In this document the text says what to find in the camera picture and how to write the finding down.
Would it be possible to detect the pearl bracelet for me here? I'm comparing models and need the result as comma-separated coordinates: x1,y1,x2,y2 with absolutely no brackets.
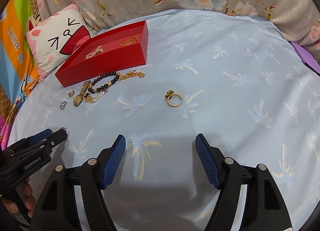
86,45,104,60

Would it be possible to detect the purple notebook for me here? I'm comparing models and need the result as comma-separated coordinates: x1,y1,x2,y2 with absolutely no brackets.
291,42,320,75

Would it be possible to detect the gold ring with ornament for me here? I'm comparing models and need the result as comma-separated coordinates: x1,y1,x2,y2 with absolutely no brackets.
164,90,184,108

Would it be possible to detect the gold wristwatch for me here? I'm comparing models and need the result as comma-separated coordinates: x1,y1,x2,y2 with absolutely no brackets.
73,81,91,107

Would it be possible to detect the pink cat face pillow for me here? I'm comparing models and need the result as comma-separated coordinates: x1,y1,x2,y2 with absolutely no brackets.
26,4,91,81

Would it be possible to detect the gold chain bangle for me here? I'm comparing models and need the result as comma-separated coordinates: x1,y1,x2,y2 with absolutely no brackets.
120,37,139,47

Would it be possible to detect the colorful cartoon bedsheet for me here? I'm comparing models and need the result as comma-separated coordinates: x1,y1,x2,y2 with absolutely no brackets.
1,0,39,149

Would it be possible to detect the black bead bracelet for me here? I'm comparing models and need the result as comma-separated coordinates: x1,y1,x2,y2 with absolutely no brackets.
87,71,121,94

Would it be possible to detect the red jewelry tray box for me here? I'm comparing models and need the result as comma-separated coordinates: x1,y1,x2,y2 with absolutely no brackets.
55,20,149,88

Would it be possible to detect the thin gold necklace chain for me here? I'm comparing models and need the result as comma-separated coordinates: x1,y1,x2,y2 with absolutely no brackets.
83,90,108,104

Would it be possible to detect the person left hand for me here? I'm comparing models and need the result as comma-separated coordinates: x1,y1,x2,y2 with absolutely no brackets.
1,178,36,218

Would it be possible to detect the gold chain bracelet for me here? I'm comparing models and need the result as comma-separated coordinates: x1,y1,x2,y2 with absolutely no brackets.
119,69,146,81

